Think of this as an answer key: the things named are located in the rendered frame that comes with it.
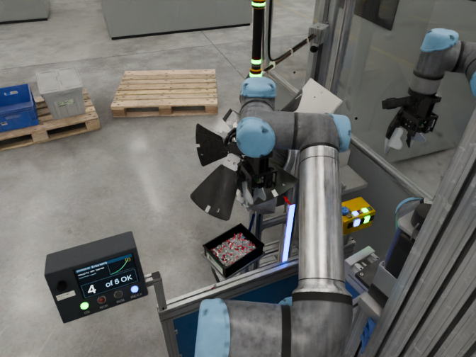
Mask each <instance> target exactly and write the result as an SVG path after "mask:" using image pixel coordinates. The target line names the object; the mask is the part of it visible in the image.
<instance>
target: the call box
mask: <svg viewBox="0 0 476 357"><path fill-rule="evenodd" d="M341 204H342V207H344V206H346V207H347V208H348V209H349V213H348V214H350V215H351V216H352V218H349V219H348V218H347V216H346V215H343V214H342V221H343V236H344V235H345V234H349V233H352V232H355V231H358V230H361V229H363V228H366V227H370V226H371V224H372V221H370V222H366V223H363V224H361V225H357V226H354V223H355V221H356V220H359V219H361V218H364V217H367V216H370V215H374V214H375V210H374V209H372V210H370V211H369V210H368V209H367V207H370V205H369V204H368V203H367V202H366V201H365V200H364V199H363V198H362V197H358V198H354V199H352V200H348V201H345V202H342V203H341ZM364 208H366V209H367V210H368V212H363V213H361V214H359V213H358V212H357V210H362V209H364ZM354 211H356V212H357V213H358V215H354V214H353V213H352V212H354ZM348 214H347V215H348ZM350 222H353V227H352V228H349V229H348V228H347V227H348V224H349V223H350Z"/></svg>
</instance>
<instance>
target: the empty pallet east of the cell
mask: <svg viewBox="0 0 476 357"><path fill-rule="evenodd" d="M172 106H205V110H181V111H174V110H172ZM144 107H159V111H155V112H127V110H126V109H127V108H144ZM111 110H112V114H113V117H114V118H134V117H151V116H187V115H217V87H216V77H215V69H188V70H151V71H125V73H124V75H123V78H122V81H121V82H120V85H119V87H118V90H117V92H116V94H115V98H114V99H113V102H112V104H111Z"/></svg>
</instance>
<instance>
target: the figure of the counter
mask: <svg viewBox="0 0 476 357"><path fill-rule="evenodd" d="M80 286H81V289H82V292H83V294H84V298H89V297H91V296H94V295H98V294H101V293H102V292H101V287H100V285H99V282H98V280H96V281H94V282H91V283H87V284H84V285H80Z"/></svg>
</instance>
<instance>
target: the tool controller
mask: <svg viewBox="0 0 476 357"><path fill-rule="evenodd" d="M44 277H45V280H46V281H47V284H48V287H49V289H50V292H51V294H52V297H53V299H54V301H55V304H56V306H57V309H58V312H59V315H60V317H61V319H62V322H63V323H67V322H71V321H74V320H76V319H79V318H82V317H85V316H88V315H92V314H94V313H97V312H100V311H103V310H107V309H109V308H111V307H115V306H117V305H121V304H123V303H126V302H129V301H132V300H136V299H138V298H142V297H144V296H146V295H148V290H147V285H146V283H145V277H144V274H143V271H142V266H141V263H140V258H139V254H138V251H137V247H136V243H135V239H134V237H133V233H132V231H129V232H125V233H122V234H117V235H114V236H112V237H107V238H104V239H100V240H97V241H94V242H89V243H86V244H82V245H79V246H75V247H72V248H68V249H64V250H61V251H57V252H54V253H51V254H48V255H47V256H46V262H45V273H44ZM94 281H98V282H99V285H100V287H101V292H102V293H101V294H98V295H94V296H91V297H88V298H84V294H83V292H82V289H81V286H80V285H84V284H87V283H91V282H94ZM133 285H138V286H139V290H138V291H137V292H136V293H132V292H131V291H130V288H131V287H132V286H133ZM117 290H121V291H122V292H123V295H122V297H119V298H116V297H114V292H115V291H117ZM100 296H105V297H106V301H105V302H104V303H102V304H100V303H98V302H97V299H98V297H100ZM82 302H88V303H89V307H88V308H87V309H85V310H83V309H81V308H80V304H81V303H82Z"/></svg>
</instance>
